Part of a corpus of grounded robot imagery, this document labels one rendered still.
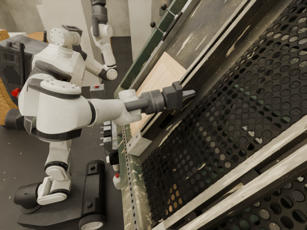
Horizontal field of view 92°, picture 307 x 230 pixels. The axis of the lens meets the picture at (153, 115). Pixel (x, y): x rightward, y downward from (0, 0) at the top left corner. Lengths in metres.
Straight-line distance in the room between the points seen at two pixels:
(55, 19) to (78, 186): 2.77
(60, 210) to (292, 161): 1.56
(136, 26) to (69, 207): 4.31
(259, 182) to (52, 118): 0.44
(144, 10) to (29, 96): 4.49
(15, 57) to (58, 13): 2.68
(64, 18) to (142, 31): 2.14
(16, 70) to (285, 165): 0.90
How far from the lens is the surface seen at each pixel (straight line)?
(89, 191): 1.60
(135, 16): 4.78
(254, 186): 0.39
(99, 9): 1.08
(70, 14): 3.40
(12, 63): 0.83
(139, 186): 0.73
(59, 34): 0.78
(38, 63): 0.64
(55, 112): 0.37
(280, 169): 0.38
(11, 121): 1.06
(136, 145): 0.76
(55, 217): 1.64
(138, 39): 4.85
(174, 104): 0.59
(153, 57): 1.13
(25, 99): 0.43
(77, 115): 0.37
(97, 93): 1.41
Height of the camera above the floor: 1.55
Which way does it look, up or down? 37 degrees down
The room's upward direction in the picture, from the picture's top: straight up
